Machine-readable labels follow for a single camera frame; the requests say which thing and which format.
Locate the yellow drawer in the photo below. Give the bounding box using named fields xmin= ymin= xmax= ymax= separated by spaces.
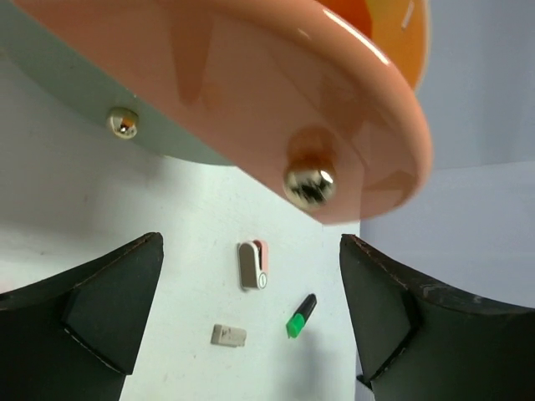
xmin=321 ymin=0 xmax=431 ymax=90

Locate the pink grey correction tape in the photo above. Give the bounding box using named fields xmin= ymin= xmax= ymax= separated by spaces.
xmin=237 ymin=240 xmax=268 ymax=290

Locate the green highlighter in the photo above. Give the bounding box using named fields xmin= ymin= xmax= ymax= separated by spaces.
xmin=286 ymin=293 xmax=317 ymax=338

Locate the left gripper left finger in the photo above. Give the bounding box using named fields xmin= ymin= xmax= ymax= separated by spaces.
xmin=1 ymin=232 xmax=163 ymax=400

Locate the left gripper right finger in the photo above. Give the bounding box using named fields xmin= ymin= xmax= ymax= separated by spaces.
xmin=339 ymin=234 xmax=534 ymax=400

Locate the pink top drawer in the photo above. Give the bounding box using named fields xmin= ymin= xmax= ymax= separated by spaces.
xmin=10 ymin=0 xmax=433 ymax=225

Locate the grey bottom drawer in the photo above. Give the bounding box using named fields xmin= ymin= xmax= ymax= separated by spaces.
xmin=1 ymin=1 xmax=233 ymax=166

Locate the grey eraser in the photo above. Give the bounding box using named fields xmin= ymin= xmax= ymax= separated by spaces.
xmin=211 ymin=324 xmax=247 ymax=348

